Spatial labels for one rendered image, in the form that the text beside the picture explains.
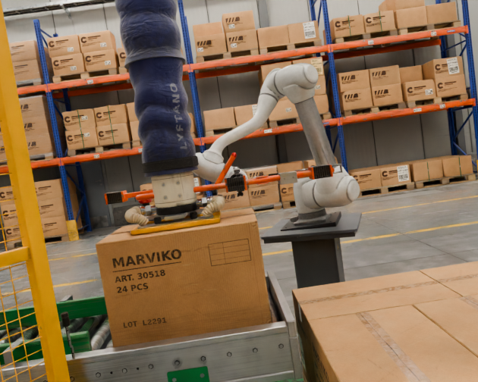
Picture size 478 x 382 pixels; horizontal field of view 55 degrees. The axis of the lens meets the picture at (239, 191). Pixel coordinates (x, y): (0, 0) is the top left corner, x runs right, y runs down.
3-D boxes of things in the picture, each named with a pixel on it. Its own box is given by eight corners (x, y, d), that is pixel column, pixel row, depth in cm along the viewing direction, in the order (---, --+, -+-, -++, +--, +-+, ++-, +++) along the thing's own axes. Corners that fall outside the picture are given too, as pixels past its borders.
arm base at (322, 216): (296, 219, 270) (294, 210, 269) (332, 214, 260) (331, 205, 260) (286, 227, 253) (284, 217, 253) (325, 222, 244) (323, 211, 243)
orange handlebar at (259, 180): (108, 206, 183) (107, 198, 182) (124, 199, 213) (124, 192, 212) (337, 173, 184) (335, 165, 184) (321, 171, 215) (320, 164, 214)
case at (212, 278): (113, 349, 170) (95, 243, 167) (136, 311, 210) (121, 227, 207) (272, 325, 170) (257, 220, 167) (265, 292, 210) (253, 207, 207)
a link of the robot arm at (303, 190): (310, 207, 267) (303, 170, 265) (334, 206, 252) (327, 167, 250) (290, 214, 257) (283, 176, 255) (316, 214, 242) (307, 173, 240)
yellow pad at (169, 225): (130, 236, 172) (128, 222, 172) (136, 231, 182) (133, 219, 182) (220, 223, 173) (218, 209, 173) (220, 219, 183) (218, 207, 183)
